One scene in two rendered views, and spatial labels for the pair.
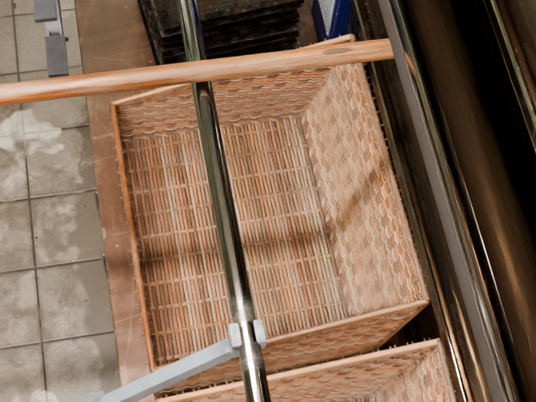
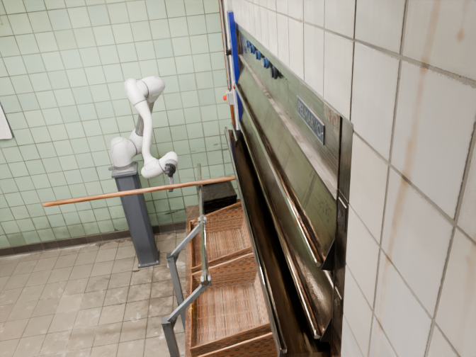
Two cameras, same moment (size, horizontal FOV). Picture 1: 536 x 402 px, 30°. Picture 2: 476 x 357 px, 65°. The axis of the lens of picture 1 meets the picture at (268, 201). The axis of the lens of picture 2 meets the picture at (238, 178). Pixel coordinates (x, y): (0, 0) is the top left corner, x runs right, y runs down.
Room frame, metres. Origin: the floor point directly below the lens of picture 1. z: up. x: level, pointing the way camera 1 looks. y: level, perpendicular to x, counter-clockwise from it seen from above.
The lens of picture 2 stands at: (-1.24, -0.61, 2.36)
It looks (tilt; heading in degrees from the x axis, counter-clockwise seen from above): 28 degrees down; 13
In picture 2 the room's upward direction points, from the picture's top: 6 degrees counter-clockwise
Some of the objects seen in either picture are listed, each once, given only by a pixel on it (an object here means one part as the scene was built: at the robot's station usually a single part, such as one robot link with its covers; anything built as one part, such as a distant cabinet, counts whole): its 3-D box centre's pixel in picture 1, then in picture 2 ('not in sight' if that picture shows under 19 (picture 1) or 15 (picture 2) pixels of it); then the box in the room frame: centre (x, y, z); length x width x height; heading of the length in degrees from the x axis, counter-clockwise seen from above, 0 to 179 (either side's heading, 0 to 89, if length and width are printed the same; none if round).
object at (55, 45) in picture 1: (57, 56); not in sight; (0.84, 0.34, 1.12); 0.07 x 0.03 x 0.01; 16
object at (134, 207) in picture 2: not in sight; (137, 217); (1.36, 0.96, 0.50); 0.21 x 0.21 x 1.00; 20
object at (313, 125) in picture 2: not in sight; (269, 69); (0.34, -0.43, 1.99); 1.80 x 0.08 x 0.21; 17
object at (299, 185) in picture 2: not in sight; (265, 115); (0.34, -0.40, 1.80); 1.79 x 0.11 x 0.19; 17
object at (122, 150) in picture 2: not in sight; (120, 150); (1.37, 0.95, 1.17); 0.18 x 0.16 x 0.22; 152
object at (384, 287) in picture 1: (256, 211); (223, 239); (0.82, 0.02, 0.72); 0.56 x 0.49 x 0.28; 18
